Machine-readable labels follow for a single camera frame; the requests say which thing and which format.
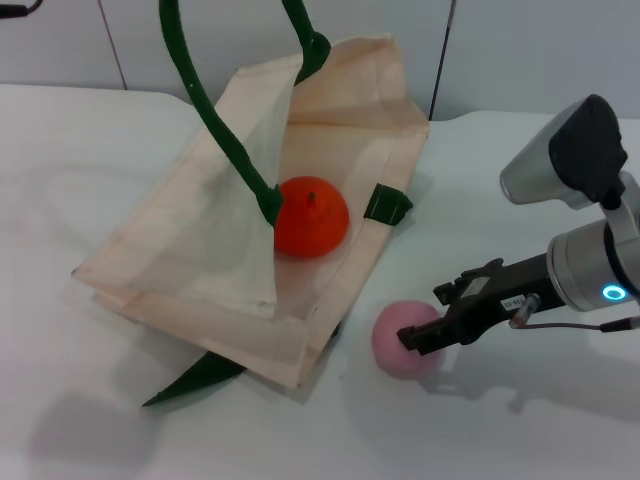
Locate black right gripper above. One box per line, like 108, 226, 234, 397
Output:
397, 252, 557, 356

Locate pink toy peach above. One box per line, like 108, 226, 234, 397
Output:
372, 299, 451, 380

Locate orange toy fruit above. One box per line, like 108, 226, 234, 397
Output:
273, 175, 350, 259

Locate white canvas handbag green handles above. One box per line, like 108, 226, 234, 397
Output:
72, 0, 431, 407

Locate thin brown right wrist cable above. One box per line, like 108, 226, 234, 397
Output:
508, 293, 640, 335

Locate thin dark hanging cable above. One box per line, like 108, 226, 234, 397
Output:
428, 0, 459, 121

